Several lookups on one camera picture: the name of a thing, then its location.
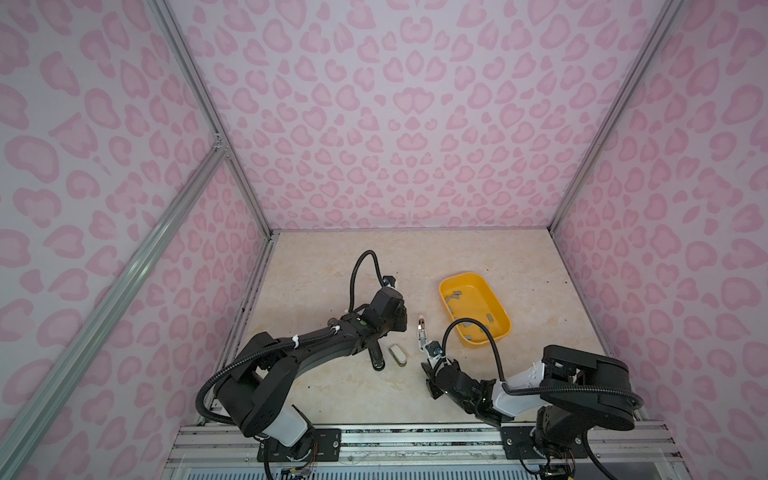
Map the black stapler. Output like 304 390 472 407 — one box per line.
367 341 386 372

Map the yellow plastic tray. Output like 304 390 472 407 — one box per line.
439 272 513 341

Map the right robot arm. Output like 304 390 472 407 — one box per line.
422 341 643 449

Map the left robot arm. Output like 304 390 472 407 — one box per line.
195 286 407 449

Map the aluminium mounting rail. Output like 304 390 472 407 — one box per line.
161 421 690 479

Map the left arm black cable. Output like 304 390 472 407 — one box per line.
194 249 385 426

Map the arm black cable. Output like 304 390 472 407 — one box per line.
194 249 385 426
440 317 644 412

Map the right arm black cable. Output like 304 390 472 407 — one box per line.
440 317 644 412

